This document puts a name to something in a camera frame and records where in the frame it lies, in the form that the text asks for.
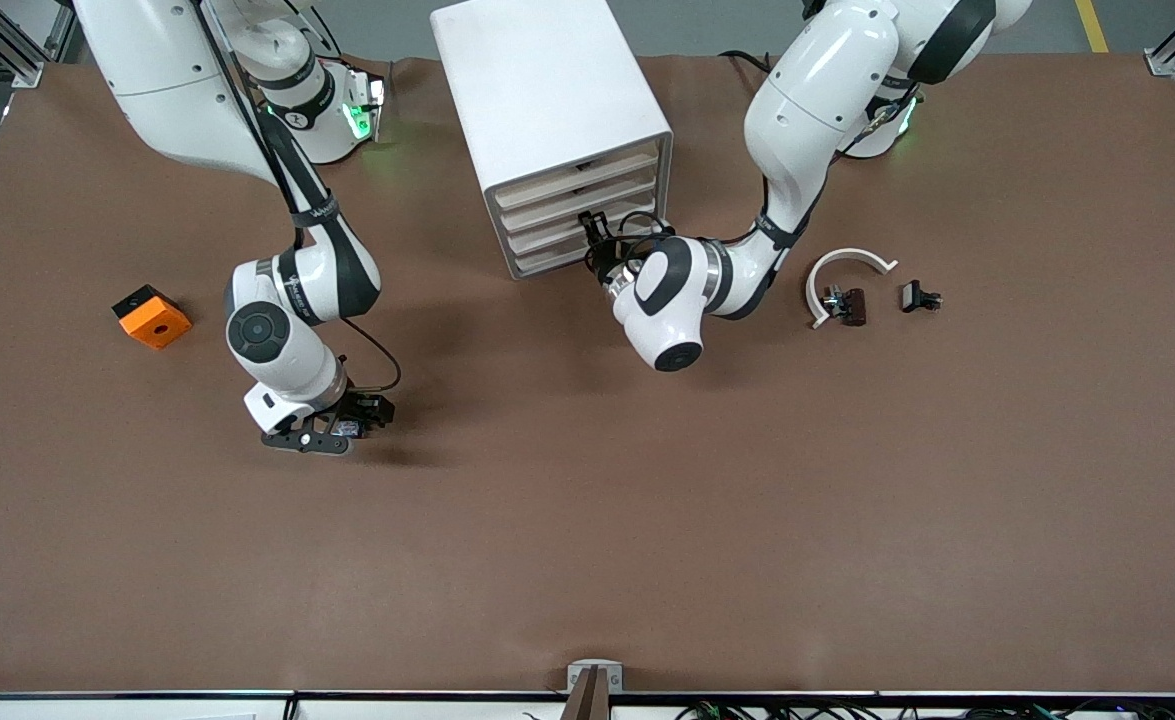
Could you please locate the orange and black block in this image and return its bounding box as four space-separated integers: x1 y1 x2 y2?
112 284 193 351

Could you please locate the white curved pipe clamp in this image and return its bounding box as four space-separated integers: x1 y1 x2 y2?
805 247 898 331

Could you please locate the brown table cover mat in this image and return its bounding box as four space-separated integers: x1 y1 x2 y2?
0 55 1175 696

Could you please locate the black left arm base cable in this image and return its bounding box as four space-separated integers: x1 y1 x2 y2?
720 48 778 79

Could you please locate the white table edge rail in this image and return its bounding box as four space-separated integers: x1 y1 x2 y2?
0 688 1175 720

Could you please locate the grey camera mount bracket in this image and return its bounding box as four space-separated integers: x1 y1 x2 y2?
560 659 625 720

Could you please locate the black cable bundle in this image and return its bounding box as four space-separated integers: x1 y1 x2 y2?
677 700 1058 720

